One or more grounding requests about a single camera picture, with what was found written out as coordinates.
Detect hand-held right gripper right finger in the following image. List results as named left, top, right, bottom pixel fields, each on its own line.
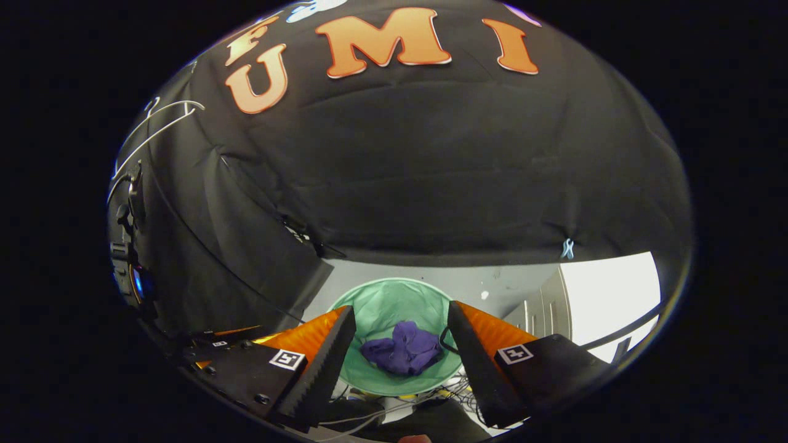
left=447, top=300, right=617, bottom=429

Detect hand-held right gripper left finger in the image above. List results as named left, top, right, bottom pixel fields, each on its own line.
left=196, top=305, right=357, bottom=431

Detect purple corduroy jacket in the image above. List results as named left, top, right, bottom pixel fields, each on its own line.
left=360, top=320, right=444, bottom=377

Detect green laundry hamper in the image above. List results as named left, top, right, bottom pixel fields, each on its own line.
left=329, top=277, right=466, bottom=397

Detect white plastic hanger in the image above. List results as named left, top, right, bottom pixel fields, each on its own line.
left=113, top=97, right=206, bottom=180

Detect white panelled door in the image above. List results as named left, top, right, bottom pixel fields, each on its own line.
left=505, top=268, right=574, bottom=343

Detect black backdrop cloth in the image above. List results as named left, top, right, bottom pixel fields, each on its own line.
left=108, top=0, right=695, bottom=336

